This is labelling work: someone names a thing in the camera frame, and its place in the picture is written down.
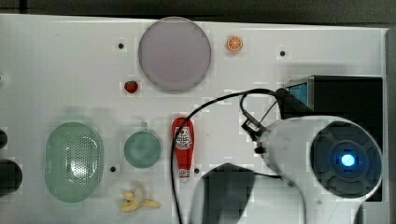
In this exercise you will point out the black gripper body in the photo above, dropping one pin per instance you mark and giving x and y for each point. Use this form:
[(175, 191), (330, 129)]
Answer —
[(290, 106)]

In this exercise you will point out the black toaster oven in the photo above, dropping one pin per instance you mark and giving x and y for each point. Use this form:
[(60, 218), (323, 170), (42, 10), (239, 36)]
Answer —
[(342, 96)]

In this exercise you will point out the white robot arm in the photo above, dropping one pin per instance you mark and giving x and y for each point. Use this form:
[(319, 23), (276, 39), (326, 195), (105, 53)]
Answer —
[(230, 194)]

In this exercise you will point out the orange slice toy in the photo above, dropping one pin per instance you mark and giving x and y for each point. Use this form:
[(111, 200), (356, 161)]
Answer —
[(234, 43)]

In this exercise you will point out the red ketchup bottle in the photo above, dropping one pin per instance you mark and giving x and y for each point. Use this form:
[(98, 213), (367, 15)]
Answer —
[(184, 147)]

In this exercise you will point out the round grey plate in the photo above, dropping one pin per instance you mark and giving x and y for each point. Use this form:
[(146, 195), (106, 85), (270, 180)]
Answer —
[(174, 54)]

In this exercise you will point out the red toy strawberry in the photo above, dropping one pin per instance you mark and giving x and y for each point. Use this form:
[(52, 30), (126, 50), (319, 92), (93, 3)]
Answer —
[(131, 86)]

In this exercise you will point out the peeled toy banana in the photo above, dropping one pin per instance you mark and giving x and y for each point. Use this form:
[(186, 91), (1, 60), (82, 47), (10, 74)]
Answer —
[(136, 199)]

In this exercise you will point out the green perforated colander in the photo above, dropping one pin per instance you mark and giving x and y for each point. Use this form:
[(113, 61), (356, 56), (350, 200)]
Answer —
[(74, 162)]

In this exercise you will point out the black cylinder at table edge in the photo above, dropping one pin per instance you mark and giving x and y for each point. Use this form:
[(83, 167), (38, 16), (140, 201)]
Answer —
[(10, 177)]

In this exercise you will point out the green cup with handle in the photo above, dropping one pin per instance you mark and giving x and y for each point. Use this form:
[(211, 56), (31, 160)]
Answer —
[(143, 149)]

